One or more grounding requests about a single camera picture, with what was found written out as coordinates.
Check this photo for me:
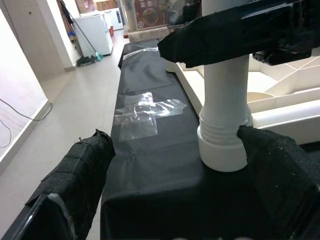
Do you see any clear tape patch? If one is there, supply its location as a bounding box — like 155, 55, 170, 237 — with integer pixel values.
113, 91, 188, 144

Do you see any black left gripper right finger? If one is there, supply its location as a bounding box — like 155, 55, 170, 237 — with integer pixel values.
235, 124, 320, 240

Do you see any white washing machine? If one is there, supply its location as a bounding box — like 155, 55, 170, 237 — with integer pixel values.
103, 6, 125, 31

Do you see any red food poster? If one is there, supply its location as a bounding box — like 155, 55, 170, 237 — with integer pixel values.
133, 0, 168, 31

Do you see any green headed mop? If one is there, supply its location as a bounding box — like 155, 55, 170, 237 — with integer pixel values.
63, 4, 105, 63

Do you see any beige stone counter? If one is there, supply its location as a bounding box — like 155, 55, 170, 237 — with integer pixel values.
123, 24, 176, 46

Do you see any grey floor cable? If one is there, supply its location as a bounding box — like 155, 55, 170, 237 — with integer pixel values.
0, 98, 53, 149

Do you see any white plastic children table top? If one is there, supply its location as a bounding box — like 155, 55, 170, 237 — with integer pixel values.
164, 53, 320, 146

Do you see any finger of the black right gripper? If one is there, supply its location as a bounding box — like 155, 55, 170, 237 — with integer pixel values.
179, 0, 203, 25
156, 2, 297, 69

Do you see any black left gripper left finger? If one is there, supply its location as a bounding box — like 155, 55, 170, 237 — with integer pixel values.
3, 128, 116, 240

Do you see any white plastic table leg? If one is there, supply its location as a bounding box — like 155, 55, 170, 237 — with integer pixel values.
196, 0, 253, 173

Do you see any black dustpan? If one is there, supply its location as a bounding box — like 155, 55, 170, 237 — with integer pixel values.
76, 56, 97, 67

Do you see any white chest freezer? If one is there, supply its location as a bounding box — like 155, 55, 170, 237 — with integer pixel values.
73, 13, 114, 57

